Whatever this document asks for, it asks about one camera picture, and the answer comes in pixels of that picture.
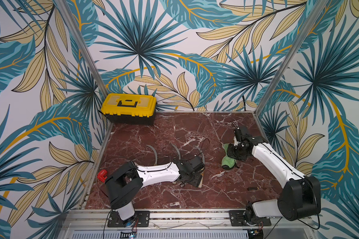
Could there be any sickle labelled handle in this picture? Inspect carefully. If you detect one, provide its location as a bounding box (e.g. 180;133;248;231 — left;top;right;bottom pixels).
195;146;205;189

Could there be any green rag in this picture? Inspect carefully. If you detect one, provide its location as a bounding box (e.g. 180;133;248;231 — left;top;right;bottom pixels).
221;143;237;170

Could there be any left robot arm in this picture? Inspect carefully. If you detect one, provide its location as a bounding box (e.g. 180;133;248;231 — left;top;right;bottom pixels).
105;156;205;224

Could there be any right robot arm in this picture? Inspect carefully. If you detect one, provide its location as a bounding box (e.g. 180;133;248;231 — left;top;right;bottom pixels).
226;126;321;226

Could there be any small dark object on table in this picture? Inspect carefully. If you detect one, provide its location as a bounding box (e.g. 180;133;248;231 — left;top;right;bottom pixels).
247;187;258;191

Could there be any red clamp tool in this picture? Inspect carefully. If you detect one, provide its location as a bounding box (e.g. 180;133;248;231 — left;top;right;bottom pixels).
97;169;108;183

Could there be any yellow black toolbox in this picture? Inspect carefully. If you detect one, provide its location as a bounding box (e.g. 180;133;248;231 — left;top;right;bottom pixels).
101;93;157;125

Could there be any left sickle wooden handle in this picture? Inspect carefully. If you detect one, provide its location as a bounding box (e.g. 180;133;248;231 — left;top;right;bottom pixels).
147;145;158;166

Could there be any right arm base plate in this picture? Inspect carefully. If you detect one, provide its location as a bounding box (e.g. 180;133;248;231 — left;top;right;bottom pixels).
228;210;271;227

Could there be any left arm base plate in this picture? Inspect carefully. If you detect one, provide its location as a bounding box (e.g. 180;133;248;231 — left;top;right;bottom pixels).
107;210;150;228

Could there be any aluminium front rail frame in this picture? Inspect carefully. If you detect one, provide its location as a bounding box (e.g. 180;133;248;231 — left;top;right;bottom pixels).
58;209;319;239

